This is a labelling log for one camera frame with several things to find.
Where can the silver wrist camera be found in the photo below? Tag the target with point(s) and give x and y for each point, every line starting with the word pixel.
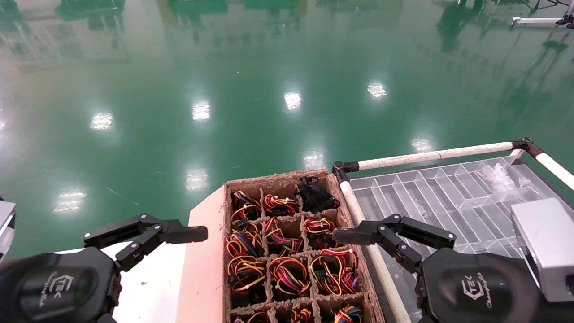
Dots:
pixel 5 224
pixel 547 242

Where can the brown pulp compartment tray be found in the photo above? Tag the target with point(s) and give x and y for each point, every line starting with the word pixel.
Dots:
pixel 278 178

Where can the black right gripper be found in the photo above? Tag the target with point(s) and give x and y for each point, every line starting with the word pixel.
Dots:
pixel 475 291

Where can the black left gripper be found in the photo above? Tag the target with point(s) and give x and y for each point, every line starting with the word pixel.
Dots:
pixel 54 287

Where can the clear plastic organizer tray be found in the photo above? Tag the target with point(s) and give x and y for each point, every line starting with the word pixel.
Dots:
pixel 448 197

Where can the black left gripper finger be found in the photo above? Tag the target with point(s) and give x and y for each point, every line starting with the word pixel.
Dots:
pixel 179 234

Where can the white metal stand base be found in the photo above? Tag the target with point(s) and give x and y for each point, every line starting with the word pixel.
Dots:
pixel 533 20

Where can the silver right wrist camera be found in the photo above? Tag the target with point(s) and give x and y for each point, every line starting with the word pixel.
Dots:
pixel 547 242

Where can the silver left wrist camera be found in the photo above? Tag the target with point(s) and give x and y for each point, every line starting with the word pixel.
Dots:
pixel 5 224

